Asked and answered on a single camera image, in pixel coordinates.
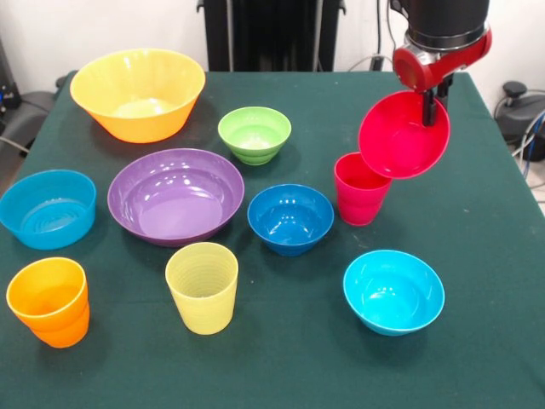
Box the red-pink cup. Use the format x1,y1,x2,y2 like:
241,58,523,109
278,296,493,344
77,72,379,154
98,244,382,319
333,152,393,228

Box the large orange bowl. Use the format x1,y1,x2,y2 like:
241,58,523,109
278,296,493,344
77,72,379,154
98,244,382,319
69,48,207,145

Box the black device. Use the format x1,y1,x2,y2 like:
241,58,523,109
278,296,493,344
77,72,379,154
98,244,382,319
0,37,22,116

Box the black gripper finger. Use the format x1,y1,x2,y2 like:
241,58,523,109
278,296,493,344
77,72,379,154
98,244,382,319
437,77,452,107
421,89,438,128

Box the large purple bowl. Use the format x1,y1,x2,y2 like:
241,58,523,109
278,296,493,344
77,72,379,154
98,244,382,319
106,147,246,248

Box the green bowl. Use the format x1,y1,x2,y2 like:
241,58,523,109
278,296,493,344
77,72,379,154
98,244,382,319
217,106,293,166

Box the red-pink bowl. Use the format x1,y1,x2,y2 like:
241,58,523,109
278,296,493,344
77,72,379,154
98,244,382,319
358,89,451,180

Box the orange cup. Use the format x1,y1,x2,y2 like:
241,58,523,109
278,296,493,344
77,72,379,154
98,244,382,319
5,256,91,349

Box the dark green tablecloth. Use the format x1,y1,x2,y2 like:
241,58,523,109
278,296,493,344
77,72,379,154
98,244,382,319
0,70,545,409

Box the cyan bowl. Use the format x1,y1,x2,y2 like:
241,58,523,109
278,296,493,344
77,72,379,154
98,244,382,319
342,250,446,337

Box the yellow-green cup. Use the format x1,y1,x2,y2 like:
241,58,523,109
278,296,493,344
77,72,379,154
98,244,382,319
164,241,240,337

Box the grey pedestal foot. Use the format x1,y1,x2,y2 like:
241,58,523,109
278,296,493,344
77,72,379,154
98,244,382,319
8,76,69,146
493,82,545,144

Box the blue ribbed bowl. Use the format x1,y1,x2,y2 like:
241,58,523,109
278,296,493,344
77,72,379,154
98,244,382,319
0,169,98,251

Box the dark blue bowl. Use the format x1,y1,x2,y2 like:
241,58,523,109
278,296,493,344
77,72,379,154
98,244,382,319
246,183,336,257

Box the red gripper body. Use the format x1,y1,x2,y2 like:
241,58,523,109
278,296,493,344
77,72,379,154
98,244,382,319
392,27,494,94

